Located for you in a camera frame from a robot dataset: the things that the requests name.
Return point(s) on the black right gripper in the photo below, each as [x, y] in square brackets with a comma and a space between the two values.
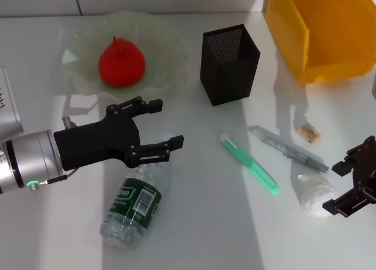
[368, 176]

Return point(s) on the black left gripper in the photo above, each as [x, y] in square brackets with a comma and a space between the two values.
[97, 143]

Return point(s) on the white paper ball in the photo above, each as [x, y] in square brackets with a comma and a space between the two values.
[314, 193]

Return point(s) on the beige eraser white sleeve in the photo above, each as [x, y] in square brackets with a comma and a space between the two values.
[310, 132]

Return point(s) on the silver glitter pen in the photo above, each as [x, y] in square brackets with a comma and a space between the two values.
[282, 148]

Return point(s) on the clear water bottle green label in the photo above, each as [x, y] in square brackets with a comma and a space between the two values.
[135, 199]

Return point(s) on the green white pen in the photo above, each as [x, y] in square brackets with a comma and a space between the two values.
[249, 164]

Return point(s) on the green glass fruit plate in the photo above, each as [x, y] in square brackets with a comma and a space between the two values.
[164, 53]

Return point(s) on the black mesh pen holder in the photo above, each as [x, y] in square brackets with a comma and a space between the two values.
[229, 76]

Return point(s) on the yellow plastic bin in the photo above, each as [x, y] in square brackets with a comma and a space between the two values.
[293, 32]

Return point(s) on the left wrist camera unit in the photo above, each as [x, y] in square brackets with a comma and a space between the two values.
[8, 105]

